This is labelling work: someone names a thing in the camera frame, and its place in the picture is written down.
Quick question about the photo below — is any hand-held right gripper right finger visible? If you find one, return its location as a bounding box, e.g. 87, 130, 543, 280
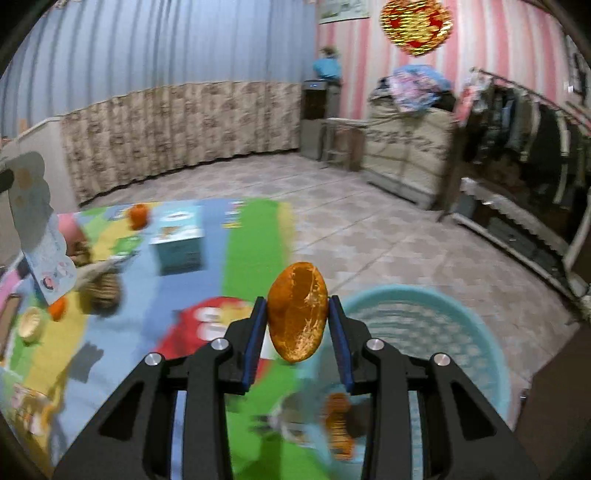
327, 295, 541, 480

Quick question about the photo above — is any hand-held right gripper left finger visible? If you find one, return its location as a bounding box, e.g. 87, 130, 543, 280
53, 296, 269, 480

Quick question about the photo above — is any white blue snack packet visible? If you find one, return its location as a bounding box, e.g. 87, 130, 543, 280
9, 152, 77, 305

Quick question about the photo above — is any light blue plastic basket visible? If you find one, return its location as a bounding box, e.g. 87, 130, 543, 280
277, 285, 512, 480

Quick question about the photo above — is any orange toy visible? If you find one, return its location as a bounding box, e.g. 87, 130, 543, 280
127, 203, 149, 230
323, 392, 358, 462

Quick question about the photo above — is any white wrapper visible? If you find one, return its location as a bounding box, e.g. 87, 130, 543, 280
259, 392, 324, 446

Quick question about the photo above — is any orange toy in basket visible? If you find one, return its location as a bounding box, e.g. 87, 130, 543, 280
323, 392, 358, 462

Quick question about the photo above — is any colourful cartoon play mat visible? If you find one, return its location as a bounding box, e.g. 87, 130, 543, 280
0, 198, 324, 480

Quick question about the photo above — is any blue tissue box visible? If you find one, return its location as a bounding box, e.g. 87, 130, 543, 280
150, 205, 205, 274

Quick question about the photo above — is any small orange peel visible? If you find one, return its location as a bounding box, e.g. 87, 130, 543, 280
47, 296, 69, 322

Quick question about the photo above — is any brown striped plush toy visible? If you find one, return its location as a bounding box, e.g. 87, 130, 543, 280
74, 265, 124, 317

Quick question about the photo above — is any small yellow cup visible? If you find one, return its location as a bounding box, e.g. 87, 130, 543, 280
17, 307, 46, 344

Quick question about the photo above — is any floral brown curtain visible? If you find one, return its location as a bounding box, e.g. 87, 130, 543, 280
60, 80, 301, 206

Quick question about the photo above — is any cloth covered cabinet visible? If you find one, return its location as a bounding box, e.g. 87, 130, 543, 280
362, 99, 455, 208

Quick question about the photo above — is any grey water dispenser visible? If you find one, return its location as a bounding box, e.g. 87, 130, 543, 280
301, 79, 342, 160

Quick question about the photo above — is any dark wooden cabinet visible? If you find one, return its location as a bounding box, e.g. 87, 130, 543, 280
529, 318, 591, 480

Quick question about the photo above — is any pile of clothes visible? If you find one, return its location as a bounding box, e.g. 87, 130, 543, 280
369, 65, 455, 114

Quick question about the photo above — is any metal clothes rack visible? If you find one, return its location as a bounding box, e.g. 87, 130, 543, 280
468, 67, 591, 296

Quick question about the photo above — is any row of hanging clothes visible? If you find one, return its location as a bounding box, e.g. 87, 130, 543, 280
455, 74, 591, 208

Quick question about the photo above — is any red gold wall ornament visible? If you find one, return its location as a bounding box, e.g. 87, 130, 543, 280
379, 0, 453, 57

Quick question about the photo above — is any wall poster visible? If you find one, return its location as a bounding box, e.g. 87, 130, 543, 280
318, 0, 370, 25

